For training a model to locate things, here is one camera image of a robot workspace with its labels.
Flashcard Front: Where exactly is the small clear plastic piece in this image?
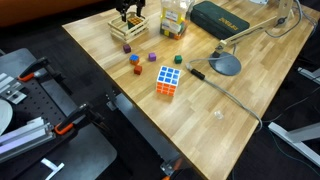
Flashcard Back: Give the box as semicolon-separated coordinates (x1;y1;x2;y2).
214;111;224;120

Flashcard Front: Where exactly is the clear plastic jar with blocks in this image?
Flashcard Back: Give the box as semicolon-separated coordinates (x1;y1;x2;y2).
160;0;195;40

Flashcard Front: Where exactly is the red small cube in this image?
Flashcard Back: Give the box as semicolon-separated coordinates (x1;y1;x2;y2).
134;65;142;75

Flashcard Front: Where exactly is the orange black clamp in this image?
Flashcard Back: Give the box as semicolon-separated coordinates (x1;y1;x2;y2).
54;103;101;135
18;57;55;82

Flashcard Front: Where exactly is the green small cube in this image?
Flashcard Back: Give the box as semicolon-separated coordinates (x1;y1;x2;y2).
174;55;183;64

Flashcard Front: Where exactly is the violet small cube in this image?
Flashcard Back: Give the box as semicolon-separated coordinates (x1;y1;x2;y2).
148;52;156;62

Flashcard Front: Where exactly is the small dark Rubik's cube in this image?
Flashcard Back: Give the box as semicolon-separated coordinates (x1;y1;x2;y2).
127;17;142;29

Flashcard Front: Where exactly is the large white-edged Rubik's cube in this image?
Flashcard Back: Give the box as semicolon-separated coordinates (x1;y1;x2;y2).
156;66;181;96

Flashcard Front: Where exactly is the aluminium extrusion rail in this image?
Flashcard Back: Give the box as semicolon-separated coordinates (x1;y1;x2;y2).
0;117;55;163

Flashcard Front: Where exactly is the dark purple small cube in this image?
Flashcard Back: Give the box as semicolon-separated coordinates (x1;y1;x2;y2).
123;44;131;53

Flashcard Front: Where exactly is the orange black clamp far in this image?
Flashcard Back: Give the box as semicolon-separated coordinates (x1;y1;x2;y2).
18;57;55;82

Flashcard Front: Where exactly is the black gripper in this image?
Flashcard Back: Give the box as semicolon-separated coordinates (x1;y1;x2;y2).
116;0;145;22

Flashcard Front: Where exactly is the orange black clamp near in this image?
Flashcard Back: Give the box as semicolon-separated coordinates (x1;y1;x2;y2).
54;103;101;135

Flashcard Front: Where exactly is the dark green zipper pouch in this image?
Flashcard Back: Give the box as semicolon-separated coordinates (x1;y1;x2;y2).
190;1;250;39

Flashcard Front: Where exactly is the wooden slat box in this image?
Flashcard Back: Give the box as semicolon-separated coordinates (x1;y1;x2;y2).
108;12;149;43

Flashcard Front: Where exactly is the grey cable with black plug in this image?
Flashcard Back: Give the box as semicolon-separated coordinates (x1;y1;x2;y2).
184;53;264;133

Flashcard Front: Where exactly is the black perforated breadboard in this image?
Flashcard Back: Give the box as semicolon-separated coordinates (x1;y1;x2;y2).
0;48;118;180

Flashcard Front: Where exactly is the blue orange small cube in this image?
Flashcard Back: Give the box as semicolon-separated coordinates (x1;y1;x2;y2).
129;54;140;65

